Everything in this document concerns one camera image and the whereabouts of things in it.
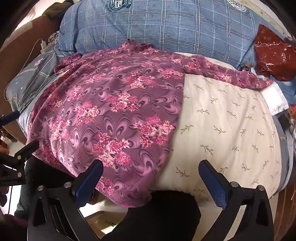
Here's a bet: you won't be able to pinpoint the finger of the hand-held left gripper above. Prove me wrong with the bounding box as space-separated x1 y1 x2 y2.
0 111 20 127
13 140 40 163

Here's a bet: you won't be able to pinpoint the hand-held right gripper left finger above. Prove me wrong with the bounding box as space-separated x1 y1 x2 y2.
27 160 104 241

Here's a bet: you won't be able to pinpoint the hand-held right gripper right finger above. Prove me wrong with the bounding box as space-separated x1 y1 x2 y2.
198 160 275 241

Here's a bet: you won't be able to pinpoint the purple floral shirt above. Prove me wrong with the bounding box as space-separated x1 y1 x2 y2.
26 39 273 208

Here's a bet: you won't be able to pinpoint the grey-blue star-print pillow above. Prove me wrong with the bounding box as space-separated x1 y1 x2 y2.
6 50 63 116

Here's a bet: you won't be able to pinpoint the cream leaf-print bedsheet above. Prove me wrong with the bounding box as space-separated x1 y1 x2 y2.
148 54 285 197

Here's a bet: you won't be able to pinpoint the person's black pants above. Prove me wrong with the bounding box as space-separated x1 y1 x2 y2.
14 158 201 241

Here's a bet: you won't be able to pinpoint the brown wooden headboard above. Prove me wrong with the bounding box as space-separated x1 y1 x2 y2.
0 14 60 77

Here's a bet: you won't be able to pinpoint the grey-blue bedsheet edge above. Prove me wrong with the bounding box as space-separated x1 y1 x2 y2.
274 116 295 186

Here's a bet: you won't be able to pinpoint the white folded cloth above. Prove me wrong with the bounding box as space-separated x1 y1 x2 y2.
260 86 289 116

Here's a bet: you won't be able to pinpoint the dark olive cloth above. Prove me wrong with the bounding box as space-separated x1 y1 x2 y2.
43 0 74 20

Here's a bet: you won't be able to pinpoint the red plastic bag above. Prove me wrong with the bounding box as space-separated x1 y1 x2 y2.
254 24 296 81

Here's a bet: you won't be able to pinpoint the blue plaid quilt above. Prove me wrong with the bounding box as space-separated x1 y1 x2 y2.
57 0 287 70

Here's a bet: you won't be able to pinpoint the white charger with cable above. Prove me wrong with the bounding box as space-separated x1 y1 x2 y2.
23 38 50 67

